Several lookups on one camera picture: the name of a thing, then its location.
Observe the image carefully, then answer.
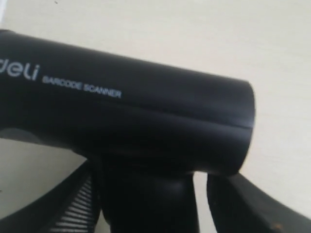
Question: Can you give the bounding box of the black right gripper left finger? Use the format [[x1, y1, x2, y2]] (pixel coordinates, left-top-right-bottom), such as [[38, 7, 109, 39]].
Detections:
[[0, 162, 100, 233]]

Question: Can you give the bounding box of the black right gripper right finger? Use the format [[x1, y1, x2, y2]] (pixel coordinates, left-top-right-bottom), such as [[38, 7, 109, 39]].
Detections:
[[207, 174, 311, 233]]

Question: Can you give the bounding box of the black handheld barcode scanner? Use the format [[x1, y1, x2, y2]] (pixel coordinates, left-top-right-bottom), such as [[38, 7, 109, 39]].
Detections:
[[0, 30, 256, 233]]

